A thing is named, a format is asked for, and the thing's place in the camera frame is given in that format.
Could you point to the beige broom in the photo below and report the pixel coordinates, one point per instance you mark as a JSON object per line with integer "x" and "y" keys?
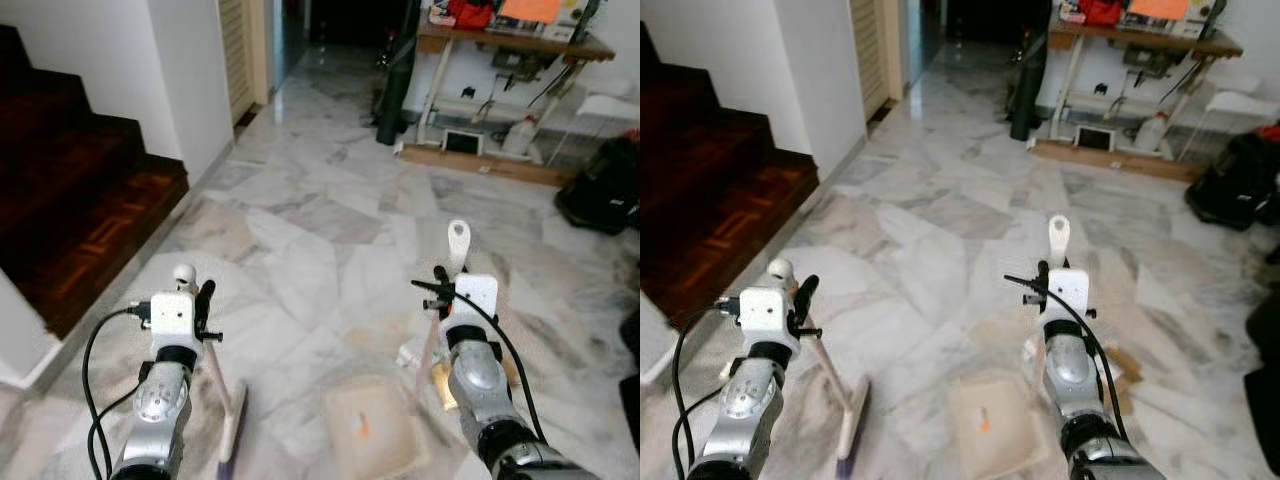
{"x": 782, "y": 272}
{"x": 185, "y": 277}

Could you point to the crumpled white paper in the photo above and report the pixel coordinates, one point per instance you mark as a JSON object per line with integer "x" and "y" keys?
{"x": 1033, "y": 350}
{"x": 410, "y": 356}

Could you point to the small orange scrap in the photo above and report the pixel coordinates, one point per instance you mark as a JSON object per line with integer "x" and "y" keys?
{"x": 985, "y": 421}
{"x": 364, "y": 426}

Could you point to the dark wooden staircase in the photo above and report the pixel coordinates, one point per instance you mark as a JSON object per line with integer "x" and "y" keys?
{"x": 70, "y": 200}
{"x": 720, "y": 190}

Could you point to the white framed tablet screen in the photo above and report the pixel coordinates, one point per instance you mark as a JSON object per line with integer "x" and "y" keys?
{"x": 463, "y": 142}
{"x": 1096, "y": 138}

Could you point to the white plastic jug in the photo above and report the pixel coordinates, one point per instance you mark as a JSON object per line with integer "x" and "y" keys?
{"x": 1152, "y": 134}
{"x": 520, "y": 138}

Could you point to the black rolled mat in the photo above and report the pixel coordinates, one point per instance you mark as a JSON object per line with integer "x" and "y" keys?
{"x": 1026, "y": 95}
{"x": 395, "y": 90}

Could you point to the black bag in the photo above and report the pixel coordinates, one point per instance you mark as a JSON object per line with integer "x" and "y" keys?
{"x": 605, "y": 190}
{"x": 1235, "y": 185}

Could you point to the white chair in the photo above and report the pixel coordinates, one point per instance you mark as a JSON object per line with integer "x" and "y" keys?
{"x": 1240, "y": 102}
{"x": 610, "y": 106}

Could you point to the black equipment case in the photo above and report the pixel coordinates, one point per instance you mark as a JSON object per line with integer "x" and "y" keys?
{"x": 1264, "y": 400}

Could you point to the wooden rack table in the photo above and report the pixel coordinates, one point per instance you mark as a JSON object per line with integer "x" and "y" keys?
{"x": 500, "y": 42}
{"x": 1130, "y": 40}

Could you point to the beige louvred door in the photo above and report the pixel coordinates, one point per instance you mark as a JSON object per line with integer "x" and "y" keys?
{"x": 240, "y": 55}
{"x": 875, "y": 50}

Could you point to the small red item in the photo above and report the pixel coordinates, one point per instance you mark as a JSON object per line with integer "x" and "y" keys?
{"x": 1270, "y": 131}

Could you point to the red bag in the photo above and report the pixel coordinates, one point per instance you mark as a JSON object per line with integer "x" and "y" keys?
{"x": 470, "y": 13}
{"x": 1102, "y": 11}

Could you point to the orange sheet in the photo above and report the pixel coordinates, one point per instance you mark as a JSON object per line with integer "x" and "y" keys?
{"x": 530, "y": 9}
{"x": 1158, "y": 8}

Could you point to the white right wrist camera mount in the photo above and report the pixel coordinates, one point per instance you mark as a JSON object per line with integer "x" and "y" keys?
{"x": 478, "y": 298}
{"x": 1068, "y": 295}

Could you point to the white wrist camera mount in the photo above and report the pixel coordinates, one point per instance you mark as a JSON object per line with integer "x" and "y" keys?
{"x": 172, "y": 315}
{"x": 1068, "y": 295}
{"x": 764, "y": 315}
{"x": 478, "y": 298}

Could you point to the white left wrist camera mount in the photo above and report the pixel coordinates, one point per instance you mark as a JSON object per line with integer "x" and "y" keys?
{"x": 764, "y": 315}
{"x": 172, "y": 315}

